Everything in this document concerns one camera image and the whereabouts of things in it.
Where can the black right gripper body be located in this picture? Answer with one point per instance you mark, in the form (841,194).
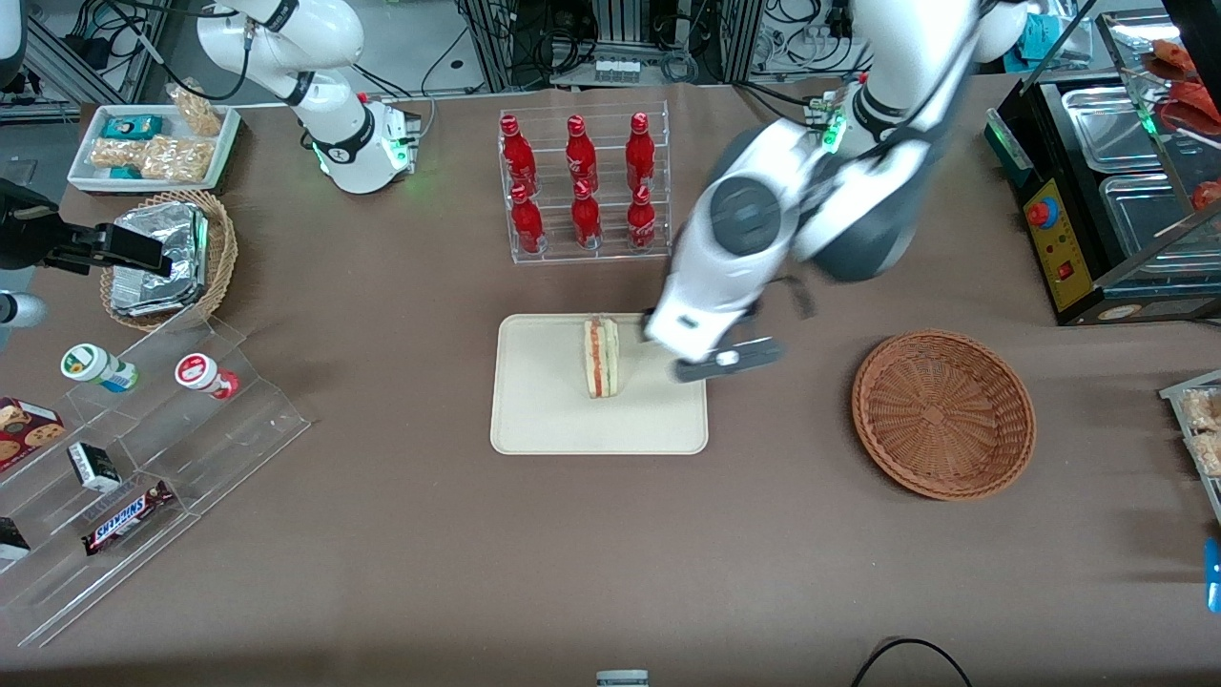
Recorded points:
(27,236)

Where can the triangular sandwich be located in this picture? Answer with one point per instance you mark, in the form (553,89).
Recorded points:
(602,358)

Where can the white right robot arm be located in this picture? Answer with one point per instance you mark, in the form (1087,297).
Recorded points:
(334,38)

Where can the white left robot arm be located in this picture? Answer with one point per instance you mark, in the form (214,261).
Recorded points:
(744,258)

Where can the light tan wicker basket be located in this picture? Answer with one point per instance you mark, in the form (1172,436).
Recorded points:
(221,258)

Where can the white rectangular snack tray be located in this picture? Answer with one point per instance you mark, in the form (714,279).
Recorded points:
(86,172)

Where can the cream plastic tray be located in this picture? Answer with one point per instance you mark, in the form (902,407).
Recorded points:
(553,410)

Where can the brown round wicker basket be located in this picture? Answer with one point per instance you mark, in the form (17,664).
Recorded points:
(944,415)

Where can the clear tray with snacks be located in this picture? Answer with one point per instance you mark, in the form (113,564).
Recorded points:
(1204,429)

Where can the silver foil wrapped packages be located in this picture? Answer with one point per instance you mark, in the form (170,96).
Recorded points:
(176,229)

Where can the clear acrylic bottle rack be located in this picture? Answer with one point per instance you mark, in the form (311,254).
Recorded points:
(658,239)

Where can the red cola bottle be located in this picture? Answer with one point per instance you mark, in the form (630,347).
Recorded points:
(586,221)
(527,224)
(641,224)
(581,157)
(640,155)
(518,157)

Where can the clear bag of puffed snacks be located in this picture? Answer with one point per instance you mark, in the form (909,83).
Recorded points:
(198,110)
(116,153)
(176,159)

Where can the teal snack box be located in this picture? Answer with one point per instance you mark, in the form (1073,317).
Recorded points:
(132,127)

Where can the green lid yogurt bottle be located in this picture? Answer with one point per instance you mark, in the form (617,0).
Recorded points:
(95,366)

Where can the red lid yogurt bottle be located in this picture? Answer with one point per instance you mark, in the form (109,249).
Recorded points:
(202,374)

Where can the red chocolate chip cookie box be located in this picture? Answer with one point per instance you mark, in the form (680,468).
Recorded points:
(24,429)

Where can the clear acrylic stepped display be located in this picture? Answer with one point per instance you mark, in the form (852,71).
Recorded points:
(238,439)

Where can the small black white box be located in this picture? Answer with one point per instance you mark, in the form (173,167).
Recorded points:
(93,468)

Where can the white power strip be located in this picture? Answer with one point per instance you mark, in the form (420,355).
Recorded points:
(617,70)

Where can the Snickers chocolate bar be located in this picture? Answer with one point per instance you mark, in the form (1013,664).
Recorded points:
(126,520)

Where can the small black packet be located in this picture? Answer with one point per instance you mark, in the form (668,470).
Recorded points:
(11,541)

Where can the black food warmer appliance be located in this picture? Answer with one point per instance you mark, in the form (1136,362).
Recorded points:
(1059,248)

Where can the steel warmer pan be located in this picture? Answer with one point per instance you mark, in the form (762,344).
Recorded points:
(1145,224)
(1102,124)

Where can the teal cloth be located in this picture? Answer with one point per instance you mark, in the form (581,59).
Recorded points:
(1040,33)

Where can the blue plastic object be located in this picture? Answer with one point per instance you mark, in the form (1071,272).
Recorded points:
(1213,577)

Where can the red fried food piece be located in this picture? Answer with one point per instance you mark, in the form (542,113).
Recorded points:
(1192,100)

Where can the aluminium frame equipment rack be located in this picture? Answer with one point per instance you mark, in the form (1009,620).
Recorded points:
(620,29)

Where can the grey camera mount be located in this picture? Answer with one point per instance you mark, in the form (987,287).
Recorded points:
(622,678)

